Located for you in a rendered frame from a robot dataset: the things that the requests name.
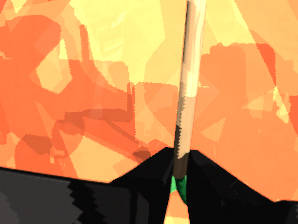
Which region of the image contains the wooden stick with green cord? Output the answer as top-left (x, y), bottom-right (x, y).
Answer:
top-left (173, 0), bottom-right (207, 205)

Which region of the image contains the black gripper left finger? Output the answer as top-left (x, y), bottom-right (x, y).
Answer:
top-left (0, 147), bottom-right (175, 224)

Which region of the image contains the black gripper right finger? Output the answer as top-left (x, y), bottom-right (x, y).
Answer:
top-left (186, 149), bottom-right (298, 224)

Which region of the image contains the green wooden block with hole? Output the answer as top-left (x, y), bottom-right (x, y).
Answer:
top-left (171, 176), bottom-right (176, 193)

